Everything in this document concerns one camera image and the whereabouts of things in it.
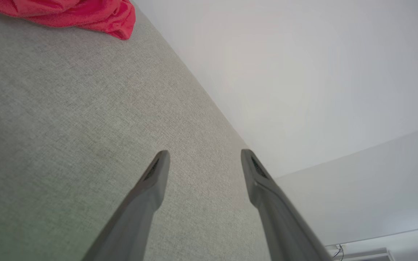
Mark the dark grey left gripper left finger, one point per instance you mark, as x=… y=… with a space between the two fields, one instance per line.
x=142 y=210

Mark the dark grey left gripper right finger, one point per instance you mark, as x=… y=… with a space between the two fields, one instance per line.
x=281 y=217

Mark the red shirt with white sleeves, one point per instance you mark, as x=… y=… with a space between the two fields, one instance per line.
x=85 y=12

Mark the grey white shelf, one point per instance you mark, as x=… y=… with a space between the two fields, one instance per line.
x=365 y=254

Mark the grey fabric sofa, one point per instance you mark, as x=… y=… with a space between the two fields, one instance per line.
x=85 y=137

